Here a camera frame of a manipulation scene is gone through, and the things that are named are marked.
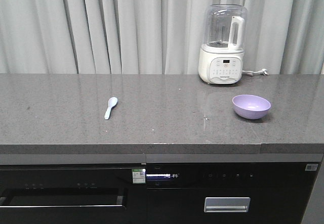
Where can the light blue plastic spoon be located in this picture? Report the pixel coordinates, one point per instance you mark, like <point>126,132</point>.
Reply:
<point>112,102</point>

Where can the purple plastic bowl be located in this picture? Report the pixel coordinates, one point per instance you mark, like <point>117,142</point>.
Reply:
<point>251,106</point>

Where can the white blender with clear jar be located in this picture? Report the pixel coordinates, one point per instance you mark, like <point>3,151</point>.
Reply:
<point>223,44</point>

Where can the green white energy label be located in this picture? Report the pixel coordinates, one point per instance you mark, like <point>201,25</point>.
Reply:
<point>139,175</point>

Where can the black built-in dishwasher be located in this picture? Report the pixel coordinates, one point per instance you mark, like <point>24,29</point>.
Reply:
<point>250,191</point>

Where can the grey pleated curtain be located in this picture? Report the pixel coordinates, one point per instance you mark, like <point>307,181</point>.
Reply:
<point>152,36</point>

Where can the black built-in oven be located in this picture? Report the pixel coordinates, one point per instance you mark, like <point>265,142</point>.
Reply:
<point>72,193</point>

